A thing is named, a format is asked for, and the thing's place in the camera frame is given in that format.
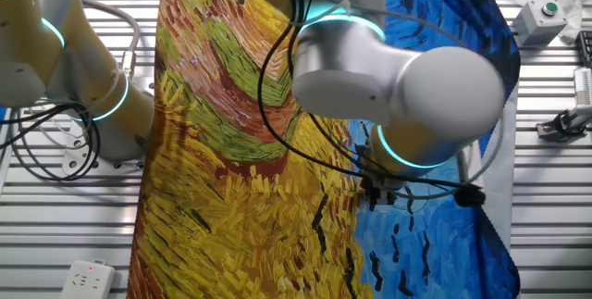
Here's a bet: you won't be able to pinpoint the black base cable bundle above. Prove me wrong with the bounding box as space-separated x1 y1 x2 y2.
0 101 104 183

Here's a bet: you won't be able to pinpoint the painted wheat field cloth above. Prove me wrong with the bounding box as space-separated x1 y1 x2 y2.
127 0 522 299

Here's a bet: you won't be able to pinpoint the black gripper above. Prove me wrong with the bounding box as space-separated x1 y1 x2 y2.
360 168 408 211

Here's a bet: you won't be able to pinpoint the white power strip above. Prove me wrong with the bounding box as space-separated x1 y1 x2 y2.
59 259 117 299

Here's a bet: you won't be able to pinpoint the grey box with green button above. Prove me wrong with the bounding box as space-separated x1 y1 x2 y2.
511 0 569 48

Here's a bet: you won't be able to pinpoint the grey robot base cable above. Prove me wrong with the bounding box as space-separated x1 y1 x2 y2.
80 0 142 81

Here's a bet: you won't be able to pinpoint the black keyboard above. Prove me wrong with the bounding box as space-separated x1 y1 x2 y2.
575 30 592 69

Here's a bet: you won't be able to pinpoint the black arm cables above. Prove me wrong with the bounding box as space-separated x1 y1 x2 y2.
256 0 487 198

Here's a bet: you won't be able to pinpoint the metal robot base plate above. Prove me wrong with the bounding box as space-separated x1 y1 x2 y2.
61 120 147 176

